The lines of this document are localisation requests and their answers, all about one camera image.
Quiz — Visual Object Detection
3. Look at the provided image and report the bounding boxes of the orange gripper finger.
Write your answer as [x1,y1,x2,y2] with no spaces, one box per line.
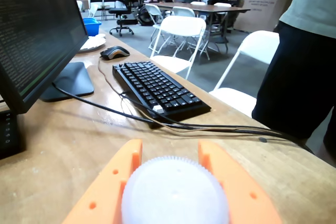
[197,140,283,224]
[61,139,144,224]

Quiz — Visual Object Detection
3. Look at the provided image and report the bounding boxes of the clear water bottle white cap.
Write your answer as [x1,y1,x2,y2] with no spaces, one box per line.
[120,155,231,224]

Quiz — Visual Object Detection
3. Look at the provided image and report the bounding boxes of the white plate with napkins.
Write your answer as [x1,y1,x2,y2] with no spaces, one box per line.
[78,33,108,54]

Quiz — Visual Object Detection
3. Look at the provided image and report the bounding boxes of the black grey desk lamp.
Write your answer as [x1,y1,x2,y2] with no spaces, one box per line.
[0,110,27,161]

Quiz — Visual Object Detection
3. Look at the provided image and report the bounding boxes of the black computer keyboard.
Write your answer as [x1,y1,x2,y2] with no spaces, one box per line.
[112,60,212,123]

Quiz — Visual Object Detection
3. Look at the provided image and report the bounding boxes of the person grey shirt dark trousers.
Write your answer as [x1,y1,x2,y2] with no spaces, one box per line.
[251,0,336,168]

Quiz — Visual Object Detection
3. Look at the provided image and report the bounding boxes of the black grey computer mouse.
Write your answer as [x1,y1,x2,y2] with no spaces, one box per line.
[99,45,131,61]

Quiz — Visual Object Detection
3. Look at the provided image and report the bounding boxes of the white folding chair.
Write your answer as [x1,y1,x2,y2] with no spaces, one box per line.
[149,15,211,81]
[208,30,280,119]
[172,6,196,18]
[144,3,165,49]

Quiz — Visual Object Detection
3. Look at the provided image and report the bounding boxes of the blue plastic bin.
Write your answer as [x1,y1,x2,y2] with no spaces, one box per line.
[82,17,102,37]

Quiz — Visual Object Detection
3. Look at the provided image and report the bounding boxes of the black computer monitor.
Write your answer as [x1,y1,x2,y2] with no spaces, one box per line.
[0,0,95,114]

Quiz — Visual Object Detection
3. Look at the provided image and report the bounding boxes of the black office swivel chair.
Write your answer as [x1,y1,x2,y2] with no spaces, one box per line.
[108,0,138,37]

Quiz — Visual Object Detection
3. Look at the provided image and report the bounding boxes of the black folding chair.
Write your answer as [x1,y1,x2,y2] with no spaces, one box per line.
[90,0,103,20]
[103,0,116,22]

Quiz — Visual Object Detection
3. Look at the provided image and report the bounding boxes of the large cardboard box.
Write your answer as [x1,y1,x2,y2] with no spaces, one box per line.
[233,0,292,34]

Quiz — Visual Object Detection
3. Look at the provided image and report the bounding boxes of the long brown table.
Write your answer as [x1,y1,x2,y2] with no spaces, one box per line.
[151,1,252,45]

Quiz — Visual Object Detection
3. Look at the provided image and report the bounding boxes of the thick black cable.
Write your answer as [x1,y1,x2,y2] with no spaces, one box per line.
[52,83,314,154]

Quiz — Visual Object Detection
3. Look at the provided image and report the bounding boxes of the brown mouse cable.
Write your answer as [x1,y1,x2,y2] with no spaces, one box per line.
[98,56,263,133]

